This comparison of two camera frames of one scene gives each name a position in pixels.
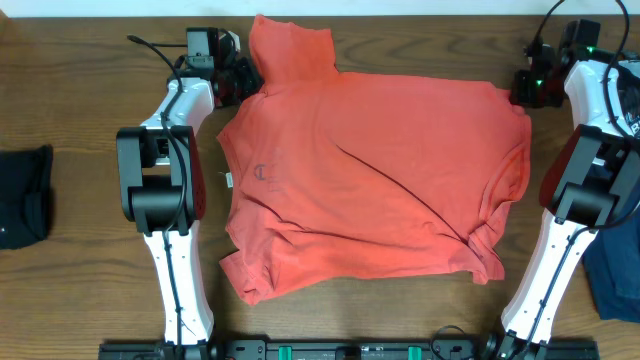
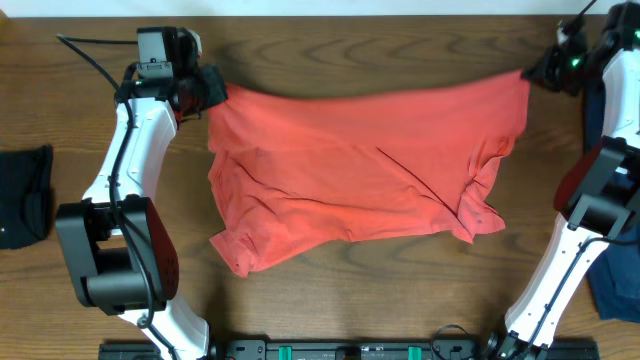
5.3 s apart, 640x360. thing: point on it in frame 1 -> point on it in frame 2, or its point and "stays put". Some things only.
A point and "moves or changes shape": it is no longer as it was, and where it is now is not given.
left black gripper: [251, 75] -> [215, 84]
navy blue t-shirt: [612, 260] stays put
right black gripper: [519, 97] -> [546, 69]
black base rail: [347, 349] stays put
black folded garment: [25, 184] stays put
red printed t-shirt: [332, 174] moves or changes shape
